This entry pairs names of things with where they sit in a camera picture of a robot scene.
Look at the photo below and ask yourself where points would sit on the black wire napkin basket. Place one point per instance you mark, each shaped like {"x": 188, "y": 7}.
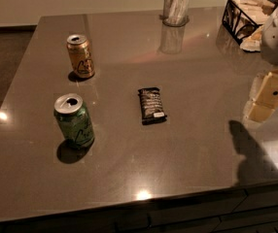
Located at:
{"x": 243, "y": 17}

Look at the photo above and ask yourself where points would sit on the black snack packet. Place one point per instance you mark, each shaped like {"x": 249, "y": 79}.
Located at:
{"x": 151, "y": 106}

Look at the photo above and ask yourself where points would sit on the clear glass with straws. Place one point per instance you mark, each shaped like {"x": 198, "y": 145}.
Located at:
{"x": 175, "y": 12}

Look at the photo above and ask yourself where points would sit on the green soda can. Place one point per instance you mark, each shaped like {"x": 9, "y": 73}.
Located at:
{"x": 71, "y": 114}

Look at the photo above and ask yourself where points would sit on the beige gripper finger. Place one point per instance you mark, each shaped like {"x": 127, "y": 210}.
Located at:
{"x": 263, "y": 98}

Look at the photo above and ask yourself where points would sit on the orange soda can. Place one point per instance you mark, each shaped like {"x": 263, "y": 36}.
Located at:
{"x": 80, "y": 56}

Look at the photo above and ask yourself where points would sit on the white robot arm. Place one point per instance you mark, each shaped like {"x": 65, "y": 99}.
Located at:
{"x": 269, "y": 40}

